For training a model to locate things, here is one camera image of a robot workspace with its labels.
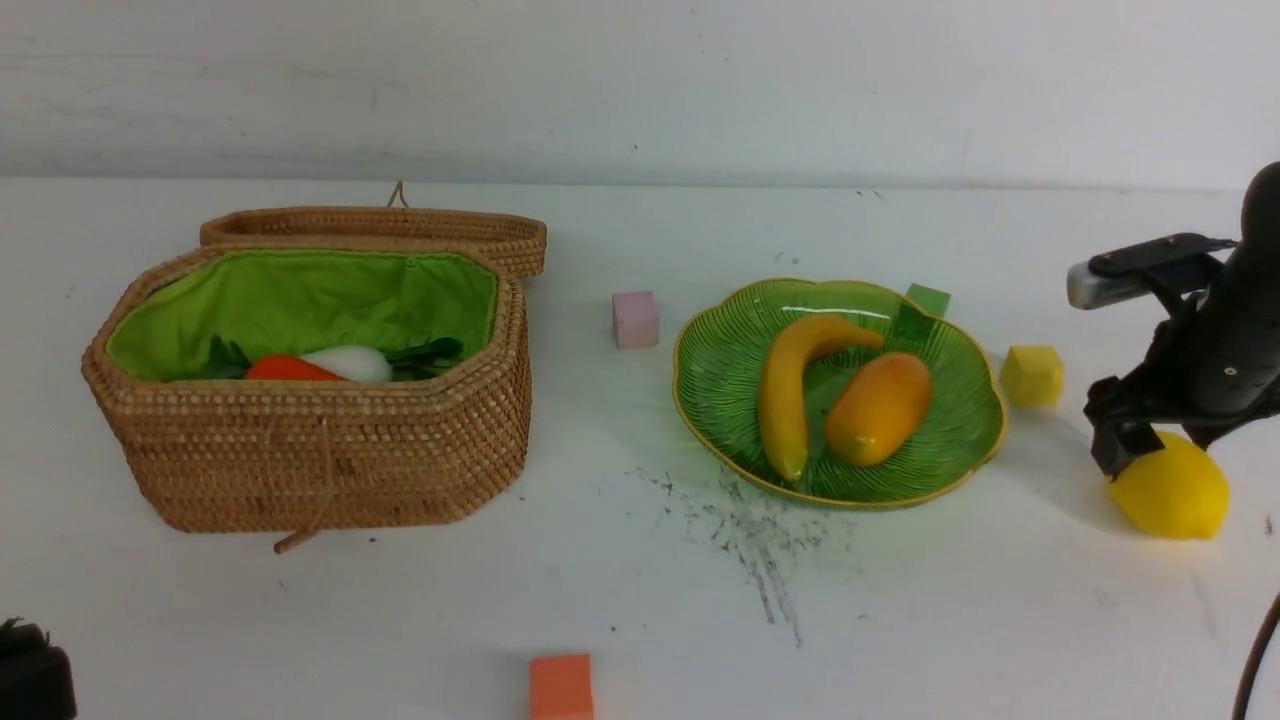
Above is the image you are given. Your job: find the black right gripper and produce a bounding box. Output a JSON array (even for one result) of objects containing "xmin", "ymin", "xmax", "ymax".
[{"xmin": 1085, "ymin": 290, "xmax": 1277, "ymax": 478}]

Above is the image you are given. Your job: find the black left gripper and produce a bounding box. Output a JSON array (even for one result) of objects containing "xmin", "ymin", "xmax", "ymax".
[{"xmin": 1, "ymin": 618, "xmax": 78, "ymax": 719}]

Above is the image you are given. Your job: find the yellow lemon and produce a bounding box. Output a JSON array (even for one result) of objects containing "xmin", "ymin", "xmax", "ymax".
[{"xmin": 1107, "ymin": 430, "xmax": 1231, "ymax": 541}]

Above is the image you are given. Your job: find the orange yellow mango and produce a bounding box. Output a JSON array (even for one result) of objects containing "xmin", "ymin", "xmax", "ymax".
[{"xmin": 824, "ymin": 352, "xmax": 933, "ymax": 468}]

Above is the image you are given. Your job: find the yellow banana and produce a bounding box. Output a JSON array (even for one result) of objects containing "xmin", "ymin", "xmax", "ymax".
[{"xmin": 756, "ymin": 314, "xmax": 884, "ymax": 484}]

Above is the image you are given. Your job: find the orange carrot with leaves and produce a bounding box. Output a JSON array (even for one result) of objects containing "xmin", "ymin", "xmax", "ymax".
[{"xmin": 200, "ymin": 334, "xmax": 346, "ymax": 382}]

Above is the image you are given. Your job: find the white radish with leaves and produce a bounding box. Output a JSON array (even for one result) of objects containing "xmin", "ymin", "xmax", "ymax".
[{"xmin": 300, "ymin": 337, "xmax": 463, "ymax": 383}]

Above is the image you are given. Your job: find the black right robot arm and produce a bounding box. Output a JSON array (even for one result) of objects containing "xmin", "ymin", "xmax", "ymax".
[{"xmin": 1066, "ymin": 163, "xmax": 1279, "ymax": 478}]

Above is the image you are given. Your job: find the yellow foam cube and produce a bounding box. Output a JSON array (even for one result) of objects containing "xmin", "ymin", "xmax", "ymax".
[{"xmin": 998, "ymin": 345, "xmax": 1065, "ymax": 407}]

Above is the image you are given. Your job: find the green foam cube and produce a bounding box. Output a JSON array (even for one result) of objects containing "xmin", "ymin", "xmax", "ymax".
[{"xmin": 890, "ymin": 283, "xmax": 951, "ymax": 346}]

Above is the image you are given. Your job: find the woven wicker basket green lining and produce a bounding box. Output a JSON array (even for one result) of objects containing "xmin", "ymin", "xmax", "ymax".
[{"xmin": 81, "ymin": 245, "xmax": 532, "ymax": 552}]

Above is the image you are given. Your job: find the green glass leaf plate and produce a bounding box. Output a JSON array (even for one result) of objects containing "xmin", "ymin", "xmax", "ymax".
[{"xmin": 672, "ymin": 278, "xmax": 1009, "ymax": 510}]

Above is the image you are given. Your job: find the pink foam cube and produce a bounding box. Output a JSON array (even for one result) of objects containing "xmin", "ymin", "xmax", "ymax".
[{"xmin": 612, "ymin": 290, "xmax": 660, "ymax": 350}]

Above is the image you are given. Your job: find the orange foam cube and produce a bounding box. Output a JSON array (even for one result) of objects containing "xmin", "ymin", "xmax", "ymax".
[{"xmin": 529, "ymin": 653, "xmax": 595, "ymax": 720}]

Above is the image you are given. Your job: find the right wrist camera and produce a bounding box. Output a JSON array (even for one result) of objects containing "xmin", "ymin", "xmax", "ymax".
[{"xmin": 1066, "ymin": 232, "xmax": 1239, "ymax": 314}]

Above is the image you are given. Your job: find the right camera cable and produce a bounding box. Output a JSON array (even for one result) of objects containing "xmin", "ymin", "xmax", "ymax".
[{"xmin": 1233, "ymin": 592, "xmax": 1280, "ymax": 720}]

